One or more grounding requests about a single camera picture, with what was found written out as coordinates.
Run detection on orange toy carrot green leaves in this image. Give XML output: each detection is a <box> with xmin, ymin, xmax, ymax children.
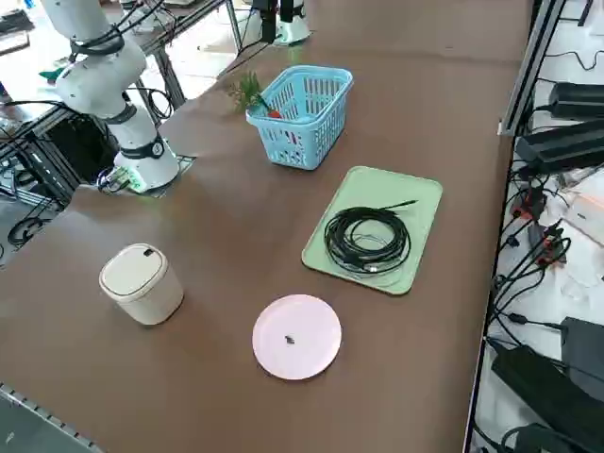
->
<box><xmin>228</xmin><ymin>70</ymin><xmax>283</xmax><ymax>120</ymax></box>

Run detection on blue plastic basket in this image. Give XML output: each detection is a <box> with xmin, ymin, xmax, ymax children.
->
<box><xmin>245</xmin><ymin>64</ymin><xmax>355</xmax><ymax>172</ymax></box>

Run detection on green tray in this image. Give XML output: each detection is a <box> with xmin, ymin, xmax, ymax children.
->
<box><xmin>301</xmin><ymin>165</ymin><xmax>444</xmax><ymax>297</ymax></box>

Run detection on pink plate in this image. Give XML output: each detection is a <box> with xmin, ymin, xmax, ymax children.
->
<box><xmin>252</xmin><ymin>294</ymin><xmax>344</xmax><ymax>381</ymax></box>

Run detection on white device red button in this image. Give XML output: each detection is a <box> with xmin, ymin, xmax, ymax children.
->
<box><xmin>120</xmin><ymin>0</ymin><xmax>161</xmax><ymax>35</ymax></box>

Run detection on cream small trash bin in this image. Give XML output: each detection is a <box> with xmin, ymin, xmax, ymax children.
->
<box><xmin>98</xmin><ymin>243</ymin><xmax>185</xmax><ymax>327</ymax></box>

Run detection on black power adapter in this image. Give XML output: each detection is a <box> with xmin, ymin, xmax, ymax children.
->
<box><xmin>548</xmin><ymin>82</ymin><xmax>604</xmax><ymax>120</ymax></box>

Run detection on long black power brick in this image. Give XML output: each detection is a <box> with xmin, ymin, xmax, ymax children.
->
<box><xmin>513</xmin><ymin>120</ymin><xmax>604</xmax><ymax>175</ymax></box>

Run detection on orange white box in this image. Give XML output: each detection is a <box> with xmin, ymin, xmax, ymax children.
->
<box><xmin>563</xmin><ymin>181</ymin><xmax>604</xmax><ymax>247</ymax></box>

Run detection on large black box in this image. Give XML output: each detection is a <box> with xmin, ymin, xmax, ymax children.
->
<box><xmin>490</xmin><ymin>316</ymin><xmax>604</xmax><ymax>453</ymax></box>

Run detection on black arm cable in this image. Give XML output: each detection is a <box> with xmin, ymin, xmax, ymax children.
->
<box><xmin>69</xmin><ymin>13</ymin><xmax>143</xmax><ymax>60</ymax></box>

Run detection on black coiled cable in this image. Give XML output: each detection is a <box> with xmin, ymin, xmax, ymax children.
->
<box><xmin>324</xmin><ymin>200</ymin><xmax>419</xmax><ymax>276</ymax></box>

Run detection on aluminium profile post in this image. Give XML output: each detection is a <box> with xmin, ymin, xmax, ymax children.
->
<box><xmin>497</xmin><ymin>0</ymin><xmax>567</xmax><ymax>138</ymax></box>

